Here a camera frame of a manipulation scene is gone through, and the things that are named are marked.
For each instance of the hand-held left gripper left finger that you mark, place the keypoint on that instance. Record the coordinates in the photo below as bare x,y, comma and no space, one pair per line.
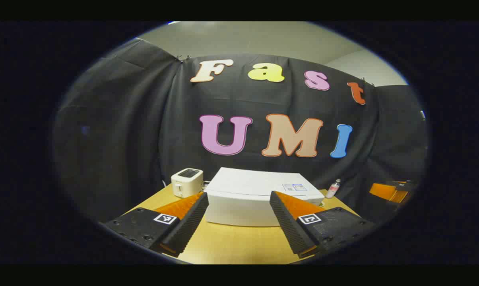
189,224

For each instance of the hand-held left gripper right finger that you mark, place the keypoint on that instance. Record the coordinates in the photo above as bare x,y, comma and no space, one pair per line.
289,226

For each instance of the small bottle with pink label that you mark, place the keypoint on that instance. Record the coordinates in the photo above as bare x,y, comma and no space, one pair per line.
332,190

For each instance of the white microwave oven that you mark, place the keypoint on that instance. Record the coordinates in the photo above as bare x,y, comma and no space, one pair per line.
247,198

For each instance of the black backdrop cloth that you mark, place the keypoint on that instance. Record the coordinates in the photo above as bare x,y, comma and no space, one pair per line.
144,119

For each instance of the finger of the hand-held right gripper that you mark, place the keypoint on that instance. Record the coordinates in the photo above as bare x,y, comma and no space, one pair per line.
388,192

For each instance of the white toaster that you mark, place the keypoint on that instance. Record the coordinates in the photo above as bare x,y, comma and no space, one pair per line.
185,182

